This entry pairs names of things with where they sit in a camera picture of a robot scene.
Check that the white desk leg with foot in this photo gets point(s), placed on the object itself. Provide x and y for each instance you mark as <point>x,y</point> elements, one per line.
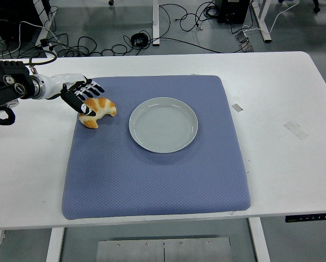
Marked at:
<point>263,21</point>

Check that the small black power adapter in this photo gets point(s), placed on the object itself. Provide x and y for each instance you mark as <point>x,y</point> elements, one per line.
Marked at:
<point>44,42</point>

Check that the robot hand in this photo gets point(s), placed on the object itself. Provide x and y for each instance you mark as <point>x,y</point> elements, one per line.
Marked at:
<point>56,86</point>

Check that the white table leg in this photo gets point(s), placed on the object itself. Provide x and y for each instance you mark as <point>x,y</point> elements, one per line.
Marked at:
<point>54,245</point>
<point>259,243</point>

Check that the croissant bread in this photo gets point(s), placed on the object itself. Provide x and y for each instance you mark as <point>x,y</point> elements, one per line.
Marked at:
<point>105,107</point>

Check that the black chair caster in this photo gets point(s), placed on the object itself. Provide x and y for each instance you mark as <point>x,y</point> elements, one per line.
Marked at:
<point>316,8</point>
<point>111,2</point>

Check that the blue quilted mat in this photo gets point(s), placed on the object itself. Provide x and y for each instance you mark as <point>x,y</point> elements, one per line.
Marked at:
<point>152,185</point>

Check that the grey round plate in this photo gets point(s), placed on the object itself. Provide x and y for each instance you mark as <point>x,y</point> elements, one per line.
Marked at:
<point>163,127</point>

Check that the small grey tape piece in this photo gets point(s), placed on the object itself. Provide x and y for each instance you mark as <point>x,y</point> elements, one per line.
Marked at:
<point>237,107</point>

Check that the black table control panel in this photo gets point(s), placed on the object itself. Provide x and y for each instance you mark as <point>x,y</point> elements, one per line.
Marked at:
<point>310,217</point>

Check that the large clear tape piece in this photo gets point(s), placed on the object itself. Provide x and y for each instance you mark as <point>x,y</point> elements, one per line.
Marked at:
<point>296,130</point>

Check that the black computer case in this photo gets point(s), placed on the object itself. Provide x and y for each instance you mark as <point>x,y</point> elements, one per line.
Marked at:
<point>234,11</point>

